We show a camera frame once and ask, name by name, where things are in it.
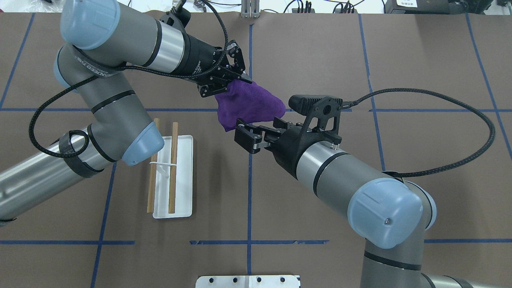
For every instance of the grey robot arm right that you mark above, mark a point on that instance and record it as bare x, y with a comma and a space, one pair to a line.
391, 214

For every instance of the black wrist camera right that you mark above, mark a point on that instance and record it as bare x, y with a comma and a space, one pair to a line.
322, 114

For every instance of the white rack wire support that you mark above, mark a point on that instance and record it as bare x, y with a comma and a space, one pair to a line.
164, 168

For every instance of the white rack base tray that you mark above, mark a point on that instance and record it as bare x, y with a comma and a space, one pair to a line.
184, 191

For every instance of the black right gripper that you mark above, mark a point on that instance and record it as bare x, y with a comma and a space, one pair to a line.
290, 144

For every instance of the wooden rack rod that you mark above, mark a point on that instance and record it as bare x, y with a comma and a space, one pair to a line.
173, 180
152, 184

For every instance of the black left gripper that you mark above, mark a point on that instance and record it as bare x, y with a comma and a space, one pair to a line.
198, 55

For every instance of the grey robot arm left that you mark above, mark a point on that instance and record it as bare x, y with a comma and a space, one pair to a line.
104, 38

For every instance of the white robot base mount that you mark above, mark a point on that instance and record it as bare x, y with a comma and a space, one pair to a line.
249, 281

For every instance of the purple towel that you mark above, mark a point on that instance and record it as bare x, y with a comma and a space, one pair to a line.
248, 101

